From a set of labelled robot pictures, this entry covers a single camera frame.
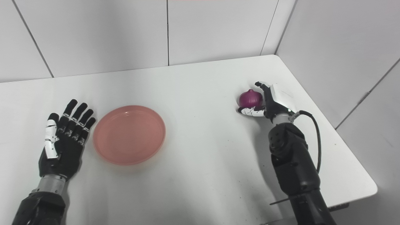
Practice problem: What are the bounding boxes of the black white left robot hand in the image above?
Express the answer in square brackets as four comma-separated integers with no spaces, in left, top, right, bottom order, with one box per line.
[38,99,97,181]

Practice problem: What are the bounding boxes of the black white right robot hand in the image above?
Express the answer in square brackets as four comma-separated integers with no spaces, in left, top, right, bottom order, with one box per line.
[237,81,296,121]

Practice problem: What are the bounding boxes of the purple red onion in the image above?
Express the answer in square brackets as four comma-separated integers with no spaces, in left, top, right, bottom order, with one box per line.
[239,89,263,108]

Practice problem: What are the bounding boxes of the pink plastic plate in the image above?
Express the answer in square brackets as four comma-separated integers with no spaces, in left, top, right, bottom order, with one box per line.
[93,105,166,166]

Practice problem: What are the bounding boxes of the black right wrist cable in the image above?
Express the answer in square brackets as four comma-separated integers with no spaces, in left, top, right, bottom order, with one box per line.
[289,110,322,174]

